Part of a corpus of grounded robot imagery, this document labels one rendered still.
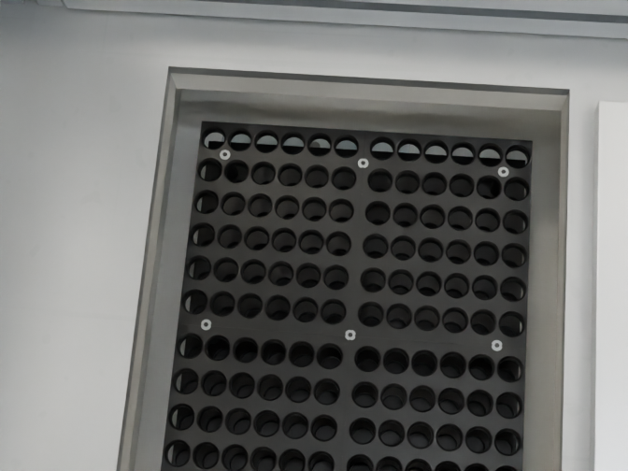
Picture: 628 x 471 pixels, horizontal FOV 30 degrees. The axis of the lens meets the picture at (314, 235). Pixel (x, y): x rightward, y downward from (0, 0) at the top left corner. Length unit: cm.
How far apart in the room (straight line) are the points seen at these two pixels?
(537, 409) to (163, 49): 28
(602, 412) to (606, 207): 10
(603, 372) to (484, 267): 10
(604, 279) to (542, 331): 12
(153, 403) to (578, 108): 28
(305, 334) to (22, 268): 14
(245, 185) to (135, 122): 7
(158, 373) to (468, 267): 19
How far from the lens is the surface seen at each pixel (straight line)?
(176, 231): 68
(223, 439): 59
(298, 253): 60
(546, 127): 70
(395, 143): 62
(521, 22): 59
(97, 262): 57
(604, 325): 55
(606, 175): 57
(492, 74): 59
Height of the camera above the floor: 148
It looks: 73 degrees down
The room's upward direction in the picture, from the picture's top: 9 degrees counter-clockwise
